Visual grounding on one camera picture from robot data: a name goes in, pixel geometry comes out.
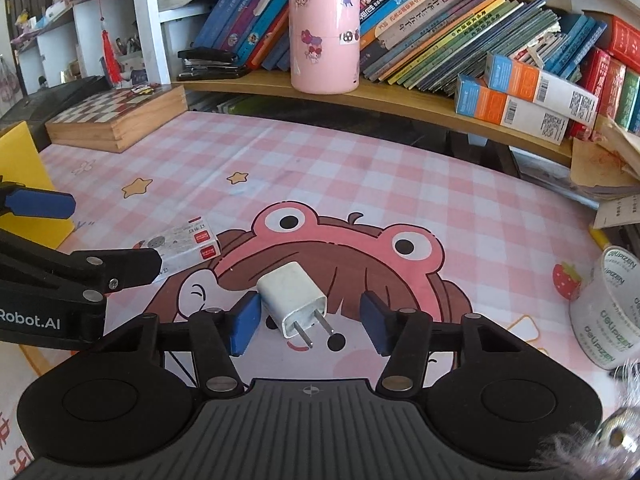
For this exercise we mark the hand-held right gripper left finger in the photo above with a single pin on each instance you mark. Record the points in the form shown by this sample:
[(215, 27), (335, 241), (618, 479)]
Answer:
[(245, 322)]

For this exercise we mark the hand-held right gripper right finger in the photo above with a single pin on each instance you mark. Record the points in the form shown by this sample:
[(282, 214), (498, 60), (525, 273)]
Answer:
[(377, 322)]

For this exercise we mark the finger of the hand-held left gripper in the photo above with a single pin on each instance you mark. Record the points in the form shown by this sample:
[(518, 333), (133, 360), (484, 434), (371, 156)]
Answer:
[(135, 262), (45, 204)]

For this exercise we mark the yellow cardboard box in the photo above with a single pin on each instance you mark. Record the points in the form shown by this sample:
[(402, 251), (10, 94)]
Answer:
[(20, 160)]

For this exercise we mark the small white card box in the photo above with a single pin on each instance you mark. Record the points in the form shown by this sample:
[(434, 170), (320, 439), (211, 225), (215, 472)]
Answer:
[(185, 250)]

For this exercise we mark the small white plug adapter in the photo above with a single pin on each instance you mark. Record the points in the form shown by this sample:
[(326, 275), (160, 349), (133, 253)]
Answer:
[(292, 292)]

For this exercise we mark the pink checked tablecloth desktop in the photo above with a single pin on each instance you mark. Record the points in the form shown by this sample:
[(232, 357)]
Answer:
[(350, 170)]

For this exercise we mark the black keyboard piano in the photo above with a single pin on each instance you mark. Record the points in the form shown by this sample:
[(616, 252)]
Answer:
[(50, 100)]

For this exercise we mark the wooden chess box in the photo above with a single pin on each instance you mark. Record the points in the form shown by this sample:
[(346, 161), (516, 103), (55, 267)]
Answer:
[(115, 120)]

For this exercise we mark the red tassel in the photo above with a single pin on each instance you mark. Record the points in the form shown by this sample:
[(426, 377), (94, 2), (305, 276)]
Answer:
[(110, 55)]

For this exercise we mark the white side shelf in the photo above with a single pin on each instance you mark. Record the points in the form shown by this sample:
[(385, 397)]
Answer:
[(85, 25)]

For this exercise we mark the white wooden bookshelf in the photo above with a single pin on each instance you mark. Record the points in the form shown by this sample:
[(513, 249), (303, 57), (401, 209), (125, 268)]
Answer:
[(400, 105)]

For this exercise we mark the black stapler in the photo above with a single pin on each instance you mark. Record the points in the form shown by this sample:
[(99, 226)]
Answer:
[(210, 55)]

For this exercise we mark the clear tape roll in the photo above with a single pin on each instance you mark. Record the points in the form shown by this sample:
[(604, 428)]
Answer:
[(605, 310)]

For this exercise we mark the pile of papers and notebooks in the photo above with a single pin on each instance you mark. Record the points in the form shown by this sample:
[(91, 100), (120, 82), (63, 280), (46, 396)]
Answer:
[(610, 170)]

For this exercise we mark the pink sticker cup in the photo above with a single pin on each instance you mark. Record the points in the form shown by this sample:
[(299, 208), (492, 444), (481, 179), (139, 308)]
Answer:
[(325, 35)]

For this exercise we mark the thick red dictionary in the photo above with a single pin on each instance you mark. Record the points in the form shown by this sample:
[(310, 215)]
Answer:
[(622, 37)]

